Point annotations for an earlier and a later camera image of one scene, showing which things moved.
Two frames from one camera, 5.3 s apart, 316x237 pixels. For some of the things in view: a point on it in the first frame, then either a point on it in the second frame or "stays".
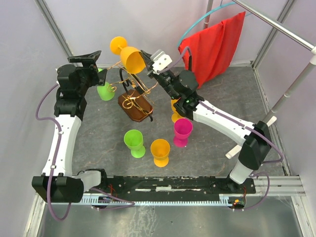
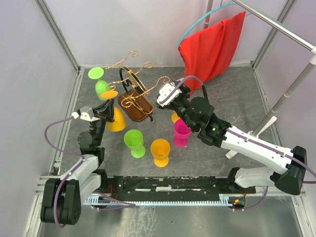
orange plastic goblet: x=132 y=58 to x=119 y=124
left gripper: x=89 y=66 to x=106 y=108
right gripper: x=146 y=57 to x=185 y=91
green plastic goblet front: x=133 y=139 stays
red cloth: x=211 y=50 stays
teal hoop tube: x=204 y=19 stays
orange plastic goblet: x=176 y=116 stays
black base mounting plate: x=169 y=185 stays
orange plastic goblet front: x=160 y=149 stays
